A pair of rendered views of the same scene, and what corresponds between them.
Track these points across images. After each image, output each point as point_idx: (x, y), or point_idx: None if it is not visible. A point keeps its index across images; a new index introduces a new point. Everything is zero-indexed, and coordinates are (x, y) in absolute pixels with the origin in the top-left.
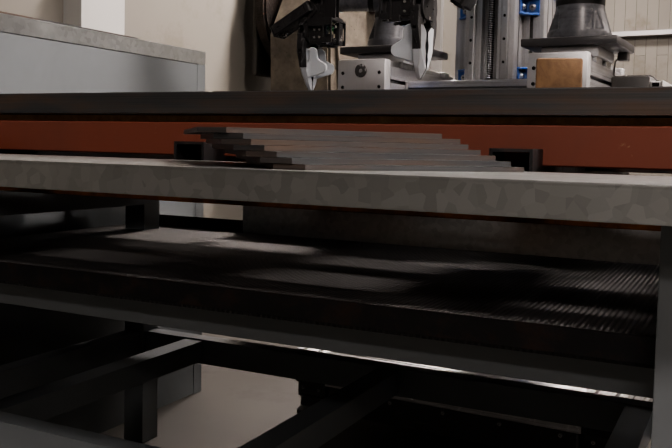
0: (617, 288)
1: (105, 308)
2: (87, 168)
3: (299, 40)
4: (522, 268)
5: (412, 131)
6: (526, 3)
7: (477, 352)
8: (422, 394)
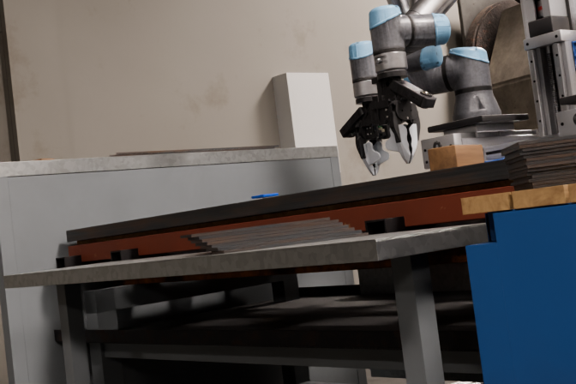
0: None
1: (206, 355)
2: (134, 266)
3: (357, 139)
4: None
5: (339, 213)
6: None
7: (397, 356)
8: None
